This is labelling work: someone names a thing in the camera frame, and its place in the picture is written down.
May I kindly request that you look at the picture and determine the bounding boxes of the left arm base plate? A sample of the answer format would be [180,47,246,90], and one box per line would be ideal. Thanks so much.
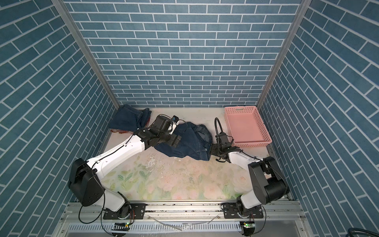
[103,203,147,220]

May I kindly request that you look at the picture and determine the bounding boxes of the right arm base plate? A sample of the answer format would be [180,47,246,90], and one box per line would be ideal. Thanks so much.
[220,201,264,219]

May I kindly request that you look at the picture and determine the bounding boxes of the green circuit board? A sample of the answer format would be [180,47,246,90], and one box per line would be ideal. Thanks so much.
[240,221,256,237]
[111,222,131,233]

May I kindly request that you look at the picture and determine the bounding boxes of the dark navy denim skirt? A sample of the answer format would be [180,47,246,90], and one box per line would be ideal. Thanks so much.
[155,122,213,161]

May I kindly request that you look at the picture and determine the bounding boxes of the pink plastic basket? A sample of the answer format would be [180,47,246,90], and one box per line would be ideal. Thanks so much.
[225,106,272,148]

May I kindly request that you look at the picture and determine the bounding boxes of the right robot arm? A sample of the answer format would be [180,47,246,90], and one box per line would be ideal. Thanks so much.
[211,143,290,217]

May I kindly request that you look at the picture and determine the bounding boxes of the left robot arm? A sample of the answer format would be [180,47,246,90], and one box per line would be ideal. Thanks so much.
[68,128,181,212]

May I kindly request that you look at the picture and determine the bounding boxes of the red plaid skirt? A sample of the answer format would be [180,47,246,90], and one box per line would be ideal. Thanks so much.
[111,129,130,134]

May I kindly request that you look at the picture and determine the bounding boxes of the right green circuit board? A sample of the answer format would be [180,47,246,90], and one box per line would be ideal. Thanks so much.
[240,221,256,237]

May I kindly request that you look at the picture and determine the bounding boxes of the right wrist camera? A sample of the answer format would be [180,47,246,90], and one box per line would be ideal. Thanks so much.
[216,132,230,146]

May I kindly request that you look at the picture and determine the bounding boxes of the aluminium mounting rail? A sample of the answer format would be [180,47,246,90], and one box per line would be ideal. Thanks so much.
[59,199,306,226]

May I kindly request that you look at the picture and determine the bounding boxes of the blue denim skirt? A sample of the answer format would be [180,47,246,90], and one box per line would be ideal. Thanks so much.
[109,105,152,132]

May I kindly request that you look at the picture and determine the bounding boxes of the left green circuit board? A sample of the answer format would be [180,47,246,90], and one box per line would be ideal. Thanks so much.
[111,222,131,233]

